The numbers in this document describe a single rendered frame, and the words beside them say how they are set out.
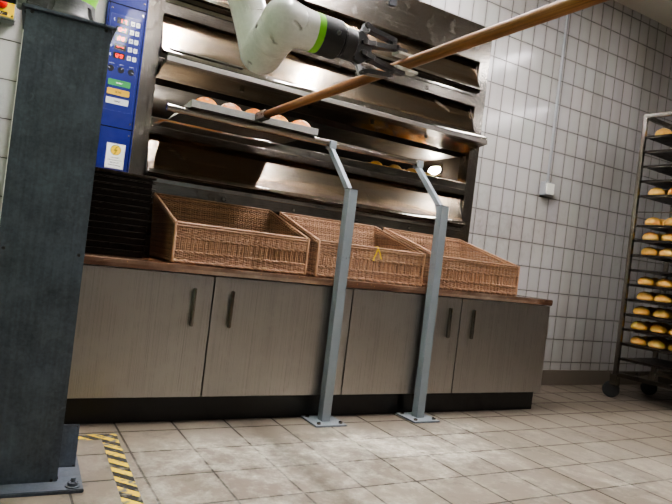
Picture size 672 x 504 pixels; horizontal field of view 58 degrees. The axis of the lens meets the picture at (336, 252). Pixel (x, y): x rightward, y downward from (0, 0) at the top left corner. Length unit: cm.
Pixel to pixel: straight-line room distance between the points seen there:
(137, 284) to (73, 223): 57
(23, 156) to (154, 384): 96
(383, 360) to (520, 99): 198
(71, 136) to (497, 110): 268
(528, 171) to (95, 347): 276
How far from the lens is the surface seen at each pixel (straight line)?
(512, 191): 385
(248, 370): 237
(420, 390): 275
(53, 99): 171
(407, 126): 322
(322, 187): 305
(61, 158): 169
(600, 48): 458
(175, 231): 227
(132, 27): 281
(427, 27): 355
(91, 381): 223
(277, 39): 144
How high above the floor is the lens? 68
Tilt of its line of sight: level
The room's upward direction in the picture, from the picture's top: 7 degrees clockwise
